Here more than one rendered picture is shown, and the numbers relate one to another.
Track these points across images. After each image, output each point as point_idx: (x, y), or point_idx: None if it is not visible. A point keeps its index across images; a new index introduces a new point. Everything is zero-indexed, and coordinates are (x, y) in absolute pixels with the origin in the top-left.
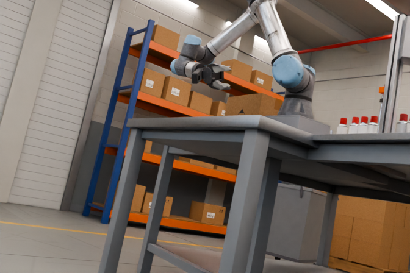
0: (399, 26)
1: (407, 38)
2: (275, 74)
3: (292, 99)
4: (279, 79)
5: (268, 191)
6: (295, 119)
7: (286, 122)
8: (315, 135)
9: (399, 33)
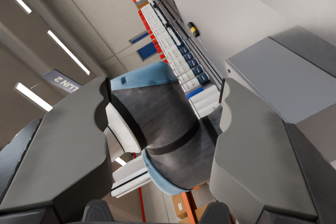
0: (122, 181)
1: (133, 162)
2: (144, 68)
3: (211, 117)
4: (157, 63)
5: None
6: (236, 60)
7: (253, 69)
8: None
9: (129, 176)
